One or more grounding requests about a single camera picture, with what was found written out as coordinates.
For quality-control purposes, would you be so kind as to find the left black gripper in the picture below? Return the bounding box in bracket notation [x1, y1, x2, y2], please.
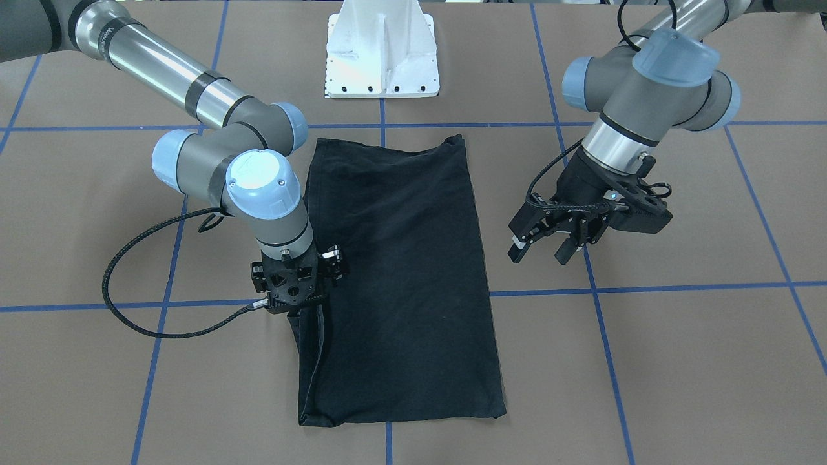
[507, 149, 631, 265]

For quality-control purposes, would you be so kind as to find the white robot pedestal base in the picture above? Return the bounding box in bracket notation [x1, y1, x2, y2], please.
[324, 1, 441, 98]

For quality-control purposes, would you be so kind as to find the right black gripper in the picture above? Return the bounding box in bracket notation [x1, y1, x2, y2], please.
[251, 239, 350, 314]

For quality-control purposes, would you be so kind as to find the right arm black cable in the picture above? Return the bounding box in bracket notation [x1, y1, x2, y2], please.
[102, 207, 272, 340]

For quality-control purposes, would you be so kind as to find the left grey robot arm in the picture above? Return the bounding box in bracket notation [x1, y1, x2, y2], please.
[508, 1, 825, 265]

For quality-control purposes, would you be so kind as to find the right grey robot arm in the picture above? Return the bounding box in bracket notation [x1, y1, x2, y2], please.
[2, 1, 340, 325]

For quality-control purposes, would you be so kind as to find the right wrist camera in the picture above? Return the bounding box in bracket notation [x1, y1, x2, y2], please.
[247, 255, 327, 315]

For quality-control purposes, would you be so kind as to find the black graphic t-shirt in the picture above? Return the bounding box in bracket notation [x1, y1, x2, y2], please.
[289, 135, 507, 428]

